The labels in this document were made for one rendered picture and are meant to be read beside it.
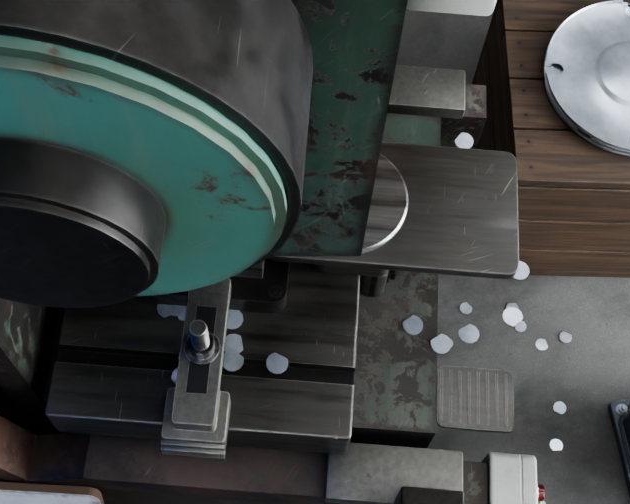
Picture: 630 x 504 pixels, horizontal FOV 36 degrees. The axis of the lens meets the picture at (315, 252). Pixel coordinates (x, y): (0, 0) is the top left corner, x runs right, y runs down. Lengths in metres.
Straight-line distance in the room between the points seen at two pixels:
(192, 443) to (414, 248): 0.28
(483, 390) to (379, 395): 0.55
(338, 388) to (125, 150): 0.69
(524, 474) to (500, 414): 0.51
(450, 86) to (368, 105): 0.75
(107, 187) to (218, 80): 0.05
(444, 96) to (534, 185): 0.36
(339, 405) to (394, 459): 0.09
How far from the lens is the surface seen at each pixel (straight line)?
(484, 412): 1.57
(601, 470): 1.77
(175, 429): 0.95
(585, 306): 1.86
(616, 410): 1.79
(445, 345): 1.07
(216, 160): 0.32
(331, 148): 0.53
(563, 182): 1.55
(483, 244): 0.98
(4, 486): 1.12
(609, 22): 1.72
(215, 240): 0.37
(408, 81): 1.24
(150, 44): 0.29
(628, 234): 1.74
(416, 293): 1.09
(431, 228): 0.98
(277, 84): 0.33
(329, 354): 1.00
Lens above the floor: 1.64
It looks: 65 degrees down
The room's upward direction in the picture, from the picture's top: 5 degrees clockwise
